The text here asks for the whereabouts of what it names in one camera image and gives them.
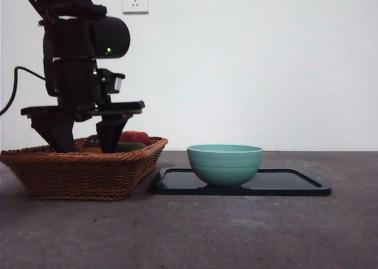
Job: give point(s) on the teal ceramic bowl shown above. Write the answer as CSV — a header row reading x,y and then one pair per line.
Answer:
x,y
224,168

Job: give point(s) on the black rectangular tray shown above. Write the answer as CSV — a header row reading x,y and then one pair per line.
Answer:
x,y
280,183

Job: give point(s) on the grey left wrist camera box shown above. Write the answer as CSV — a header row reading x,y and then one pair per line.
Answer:
x,y
118,84

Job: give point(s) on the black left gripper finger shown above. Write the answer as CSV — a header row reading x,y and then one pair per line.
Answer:
x,y
110,133
59,136

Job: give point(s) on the green avocado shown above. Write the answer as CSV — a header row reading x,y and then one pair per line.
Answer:
x,y
130,146

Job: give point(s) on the brown wicker basket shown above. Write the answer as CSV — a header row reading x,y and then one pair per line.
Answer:
x,y
76,174

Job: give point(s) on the red peach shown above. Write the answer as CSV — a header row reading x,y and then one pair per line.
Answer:
x,y
134,136

